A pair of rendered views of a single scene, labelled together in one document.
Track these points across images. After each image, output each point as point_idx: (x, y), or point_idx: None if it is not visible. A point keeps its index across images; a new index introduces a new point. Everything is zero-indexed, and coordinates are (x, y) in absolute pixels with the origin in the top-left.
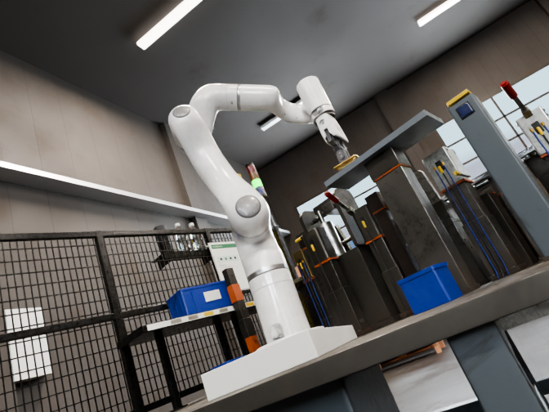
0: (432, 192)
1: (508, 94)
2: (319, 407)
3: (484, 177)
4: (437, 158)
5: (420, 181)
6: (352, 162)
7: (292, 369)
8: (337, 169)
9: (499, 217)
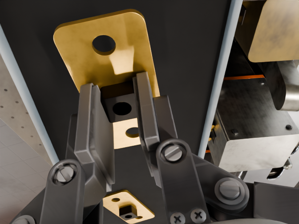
0: (264, 66)
1: None
2: None
3: (293, 117)
4: (216, 147)
5: (276, 84)
6: (30, 114)
7: None
8: (116, 21)
9: (260, 63)
